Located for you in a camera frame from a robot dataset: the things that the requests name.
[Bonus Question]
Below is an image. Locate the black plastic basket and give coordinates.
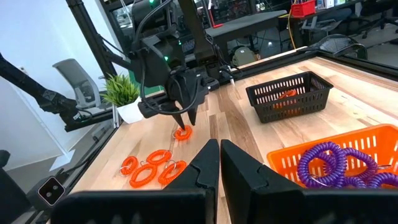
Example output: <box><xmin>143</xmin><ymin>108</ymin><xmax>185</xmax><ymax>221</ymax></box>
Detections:
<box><xmin>245</xmin><ymin>70</ymin><xmax>335</xmax><ymax>124</ymax></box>

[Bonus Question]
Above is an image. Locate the black office chair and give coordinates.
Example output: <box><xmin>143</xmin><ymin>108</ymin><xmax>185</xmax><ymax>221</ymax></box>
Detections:
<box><xmin>348</xmin><ymin>0</ymin><xmax>398</xmax><ymax>40</ymax></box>

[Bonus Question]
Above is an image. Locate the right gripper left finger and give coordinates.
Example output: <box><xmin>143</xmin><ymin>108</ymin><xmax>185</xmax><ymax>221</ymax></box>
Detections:
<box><xmin>51</xmin><ymin>139</ymin><xmax>220</xmax><ymax>224</ymax></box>

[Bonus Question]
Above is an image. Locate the grey desk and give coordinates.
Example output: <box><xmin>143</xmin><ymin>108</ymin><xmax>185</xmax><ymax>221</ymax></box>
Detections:
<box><xmin>204</xmin><ymin>9</ymin><xmax>289</xmax><ymax>47</ymax></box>

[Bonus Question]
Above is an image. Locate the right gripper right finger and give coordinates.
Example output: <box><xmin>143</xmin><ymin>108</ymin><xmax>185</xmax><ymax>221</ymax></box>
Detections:
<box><xmin>220</xmin><ymin>139</ymin><xmax>398</xmax><ymax>224</ymax></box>

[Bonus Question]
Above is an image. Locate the red plastic crate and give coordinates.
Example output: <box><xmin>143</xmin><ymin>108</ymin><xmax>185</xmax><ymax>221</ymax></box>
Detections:
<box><xmin>291</xmin><ymin>0</ymin><xmax>317</xmax><ymax>18</ymax></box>

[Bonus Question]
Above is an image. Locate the orange spring keychain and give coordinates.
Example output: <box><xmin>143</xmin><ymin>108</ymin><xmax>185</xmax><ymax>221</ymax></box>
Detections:
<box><xmin>172</xmin><ymin>124</ymin><xmax>193</xmax><ymax>141</ymax></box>
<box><xmin>157</xmin><ymin>159</ymin><xmax>188</xmax><ymax>187</ymax></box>
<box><xmin>129</xmin><ymin>163</ymin><xmax>159</xmax><ymax>189</ymax></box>
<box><xmin>277</xmin><ymin>89</ymin><xmax>299</xmax><ymax>101</ymax></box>
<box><xmin>146</xmin><ymin>149</ymin><xmax>173</xmax><ymax>166</ymax></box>
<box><xmin>119</xmin><ymin>155</ymin><xmax>139</xmax><ymax>177</ymax></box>
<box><xmin>272</xmin><ymin>98</ymin><xmax>299</xmax><ymax>116</ymax></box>

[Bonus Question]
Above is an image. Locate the purple spring keychain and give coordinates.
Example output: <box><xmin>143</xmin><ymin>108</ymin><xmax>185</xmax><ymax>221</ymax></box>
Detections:
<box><xmin>366</xmin><ymin>172</ymin><xmax>398</xmax><ymax>190</ymax></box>
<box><xmin>337</xmin><ymin>175</ymin><xmax>368</xmax><ymax>189</ymax></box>
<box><xmin>297</xmin><ymin>141</ymin><xmax>348</xmax><ymax>189</ymax></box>
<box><xmin>341</xmin><ymin>147</ymin><xmax>379</xmax><ymax>180</ymax></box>

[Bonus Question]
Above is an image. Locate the silver aluminium bracket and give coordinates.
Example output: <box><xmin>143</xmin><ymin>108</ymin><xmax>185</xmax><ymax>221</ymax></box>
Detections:
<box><xmin>112</xmin><ymin>104</ymin><xmax>121</xmax><ymax>129</ymax></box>

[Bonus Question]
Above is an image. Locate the orange plastic basket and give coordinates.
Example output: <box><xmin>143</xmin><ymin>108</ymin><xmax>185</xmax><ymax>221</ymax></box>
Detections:
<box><xmin>266</xmin><ymin>123</ymin><xmax>398</xmax><ymax>190</ymax></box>

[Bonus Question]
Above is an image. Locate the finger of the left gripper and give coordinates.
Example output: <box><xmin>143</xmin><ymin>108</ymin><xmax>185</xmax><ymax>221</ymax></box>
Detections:
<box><xmin>172</xmin><ymin>111</ymin><xmax>187</xmax><ymax>131</ymax></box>
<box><xmin>187</xmin><ymin>105</ymin><xmax>199</xmax><ymax>126</ymax></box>

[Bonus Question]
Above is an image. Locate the grey office chair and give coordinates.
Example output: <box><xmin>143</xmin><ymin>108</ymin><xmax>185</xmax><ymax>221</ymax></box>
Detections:
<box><xmin>52</xmin><ymin>58</ymin><xmax>103</xmax><ymax>110</ymax></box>

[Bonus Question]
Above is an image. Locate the khaki backpack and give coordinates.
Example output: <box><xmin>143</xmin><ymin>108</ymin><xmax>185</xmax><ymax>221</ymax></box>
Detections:
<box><xmin>231</xmin><ymin>46</ymin><xmax>259</xmax><ymax>67</ymax></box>

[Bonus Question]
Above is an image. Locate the green plant in white pot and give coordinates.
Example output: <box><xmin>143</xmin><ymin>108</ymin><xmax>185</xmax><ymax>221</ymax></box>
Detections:
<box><xmin>101</xmin><ymin>73</ymin><xmax>144</xmax><ymax>124</ymax></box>

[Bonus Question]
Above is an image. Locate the white square table camera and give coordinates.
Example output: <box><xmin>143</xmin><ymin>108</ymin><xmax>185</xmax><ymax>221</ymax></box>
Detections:
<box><xmin>37</xmin><ymin>175</ymin><xmax>67</xmax><ymax>207</ymax></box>

